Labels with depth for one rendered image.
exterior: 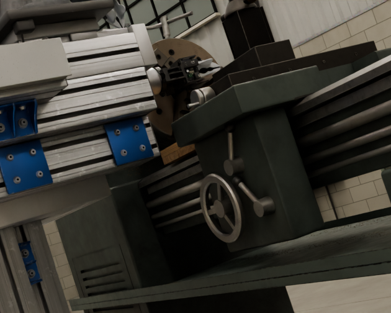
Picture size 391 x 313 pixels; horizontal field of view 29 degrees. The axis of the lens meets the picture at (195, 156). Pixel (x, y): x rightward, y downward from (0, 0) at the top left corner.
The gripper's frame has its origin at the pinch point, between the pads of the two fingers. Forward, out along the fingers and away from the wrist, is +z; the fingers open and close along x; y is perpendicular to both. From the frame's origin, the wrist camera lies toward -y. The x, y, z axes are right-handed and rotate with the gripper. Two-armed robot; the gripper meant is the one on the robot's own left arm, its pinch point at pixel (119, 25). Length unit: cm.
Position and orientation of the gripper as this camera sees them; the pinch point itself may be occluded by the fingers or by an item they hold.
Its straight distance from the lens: 236.9
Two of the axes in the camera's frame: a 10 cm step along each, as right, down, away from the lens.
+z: 5.1, 8.6, 0.5
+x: 7.3, -4.7, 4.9
